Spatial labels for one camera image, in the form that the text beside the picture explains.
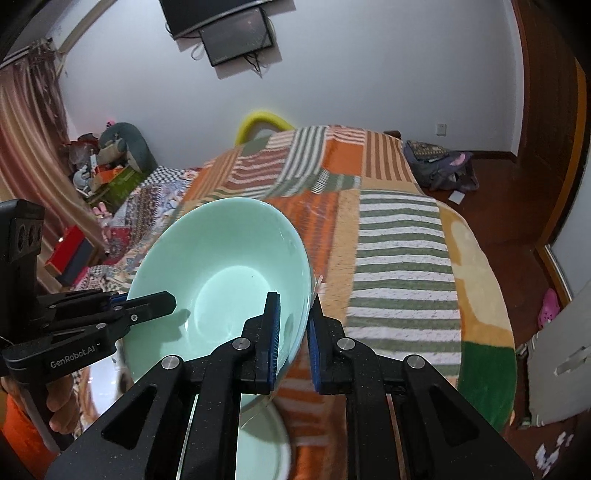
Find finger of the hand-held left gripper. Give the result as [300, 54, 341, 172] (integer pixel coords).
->
[36, 289, 127, 311]
[39, 291, 177, 344]

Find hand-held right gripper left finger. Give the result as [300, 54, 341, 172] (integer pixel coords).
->
[44, 291, 283, 480]

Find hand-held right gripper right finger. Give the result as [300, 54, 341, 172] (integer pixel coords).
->
[307, 295, 534, 480]

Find green bowl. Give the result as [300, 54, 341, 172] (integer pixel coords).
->
[124, 198, 315, 418]

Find mint green plate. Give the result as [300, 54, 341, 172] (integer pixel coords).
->
[238, 401, 294, 480]

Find person's left hand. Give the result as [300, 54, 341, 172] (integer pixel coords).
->
[45, 364, 95, 435]

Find red box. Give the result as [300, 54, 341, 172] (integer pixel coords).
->
[44, 225, 100, 287]

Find patchwork printed blanket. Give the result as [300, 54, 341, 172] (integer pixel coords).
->
[85, 166, 204, 296]

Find green cardboard box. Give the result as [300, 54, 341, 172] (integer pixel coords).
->
[99, 168, 147, 204]

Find striped orange tablecloth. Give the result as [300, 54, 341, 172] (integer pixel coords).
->
[178, 124, 517, 480]

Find striped brown curtain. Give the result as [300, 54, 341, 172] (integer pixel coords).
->
[0, 39, 105, 296]

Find grey green plush toy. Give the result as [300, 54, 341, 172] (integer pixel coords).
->
[98, 122, 158, 172]

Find yellow chair back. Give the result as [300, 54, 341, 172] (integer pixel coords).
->
[235, 110, 294, 145]

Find purple grey bag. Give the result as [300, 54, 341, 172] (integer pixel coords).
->
[403, 139, 480, 193]

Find pink slipper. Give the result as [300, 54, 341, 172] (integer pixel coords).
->
[538, 288, 560, 330]

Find white paper scraps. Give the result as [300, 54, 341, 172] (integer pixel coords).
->
[534, 431, 575, 474]

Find brown wooden door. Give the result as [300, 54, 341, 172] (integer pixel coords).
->
[510, 0, 589, 245]

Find small black wall monitor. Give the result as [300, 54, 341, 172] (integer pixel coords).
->
[198, 7, 278, 68]

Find large black wall television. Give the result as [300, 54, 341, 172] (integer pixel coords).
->
[159, 0, 273, 41]

